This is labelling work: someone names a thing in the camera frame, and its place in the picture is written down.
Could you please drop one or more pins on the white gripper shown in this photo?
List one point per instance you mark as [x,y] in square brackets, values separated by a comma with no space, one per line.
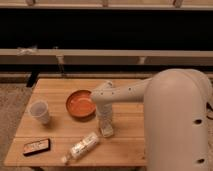
[104,113]

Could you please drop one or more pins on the grey wall rail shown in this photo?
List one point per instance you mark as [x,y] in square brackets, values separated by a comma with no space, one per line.
[105,57]

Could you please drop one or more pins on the orange bowl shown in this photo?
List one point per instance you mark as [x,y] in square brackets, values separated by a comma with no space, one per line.
[79,104]

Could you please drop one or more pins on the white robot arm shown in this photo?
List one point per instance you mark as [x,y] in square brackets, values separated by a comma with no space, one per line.
[175,106]

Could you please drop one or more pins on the black snack box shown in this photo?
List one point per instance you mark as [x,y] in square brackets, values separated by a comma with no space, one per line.
[36,147]

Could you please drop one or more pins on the wooden table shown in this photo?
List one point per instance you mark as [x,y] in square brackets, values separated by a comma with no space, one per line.
[125,148]

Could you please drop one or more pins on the clear plastic bottle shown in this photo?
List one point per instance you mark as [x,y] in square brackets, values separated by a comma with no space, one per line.
[81,148]

